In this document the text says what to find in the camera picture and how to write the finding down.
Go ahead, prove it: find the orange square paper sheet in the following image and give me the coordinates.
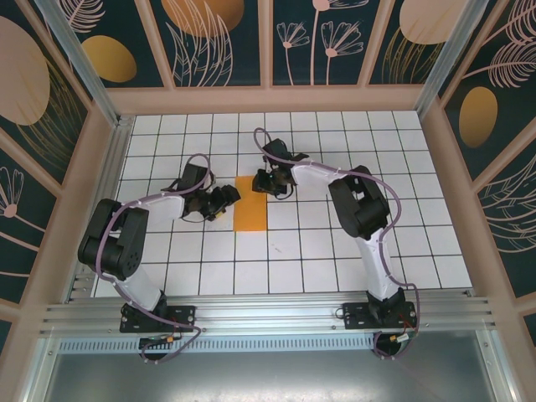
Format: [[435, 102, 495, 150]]
[[233, 175, 268, 232]]

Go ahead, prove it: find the grey sheet metal panel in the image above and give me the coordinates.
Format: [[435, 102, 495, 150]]
[[36, 328, 512, 402]]

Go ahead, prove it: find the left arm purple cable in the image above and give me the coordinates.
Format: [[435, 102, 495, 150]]
[[95, 153, 207, 364]]

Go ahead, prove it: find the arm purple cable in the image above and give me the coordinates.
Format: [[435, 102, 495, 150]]
[[95, 153, 207, 364], [253, 127, 422, 362]]

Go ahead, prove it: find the aluminium side rail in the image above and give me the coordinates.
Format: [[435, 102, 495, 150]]
[[64, 116, 136, 305]]

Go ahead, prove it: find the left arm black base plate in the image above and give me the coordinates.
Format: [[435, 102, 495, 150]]
[[119, 305, 198, 334]]

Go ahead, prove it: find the long aluminium mounting rail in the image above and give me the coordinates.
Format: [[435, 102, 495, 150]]
[[39, 294, 502, 337]]

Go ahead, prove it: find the slotted grey cable duct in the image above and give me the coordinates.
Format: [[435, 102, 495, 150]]
[[58, 333, 378, 353]]

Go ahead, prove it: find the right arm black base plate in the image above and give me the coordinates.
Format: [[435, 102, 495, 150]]
[[342, 301, 420, 332]]

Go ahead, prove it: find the left aluminium frame post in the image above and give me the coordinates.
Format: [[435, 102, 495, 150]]
[[33, 0, 123, 129]]

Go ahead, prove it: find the aluminium frame post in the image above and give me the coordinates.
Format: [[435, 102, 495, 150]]
[[33, 0, 123, 129], [415, 0, 490, 113]]

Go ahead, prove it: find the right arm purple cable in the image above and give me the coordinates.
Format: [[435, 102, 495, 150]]
[[253, 127, 422, 362]]

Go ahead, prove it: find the right aluminium frame post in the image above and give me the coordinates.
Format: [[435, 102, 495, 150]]
[[415, 0, 490, 113]]

